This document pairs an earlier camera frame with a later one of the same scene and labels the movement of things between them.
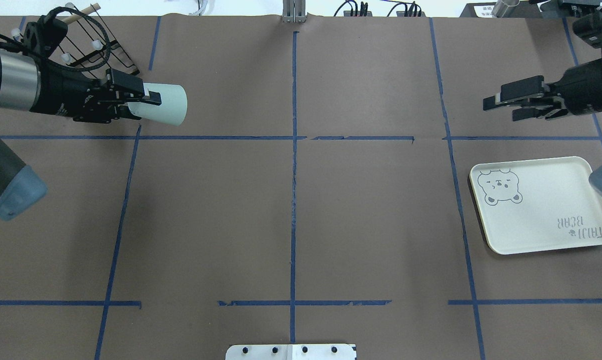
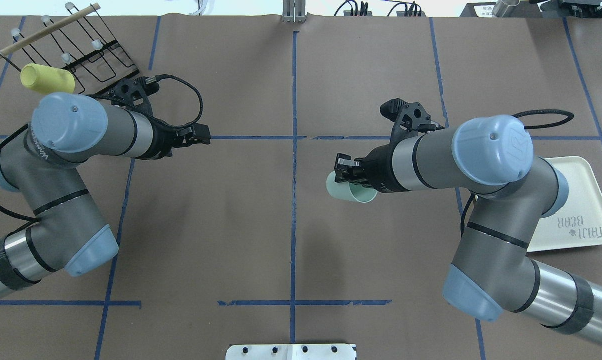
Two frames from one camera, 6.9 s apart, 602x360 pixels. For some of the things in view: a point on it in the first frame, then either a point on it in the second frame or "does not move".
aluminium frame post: [294, 11] does not move
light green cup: [173, 109] → [349, 192]
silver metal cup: [502, 7] does not move
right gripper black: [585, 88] → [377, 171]
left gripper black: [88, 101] → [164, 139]
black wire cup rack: [90, 44] does not move
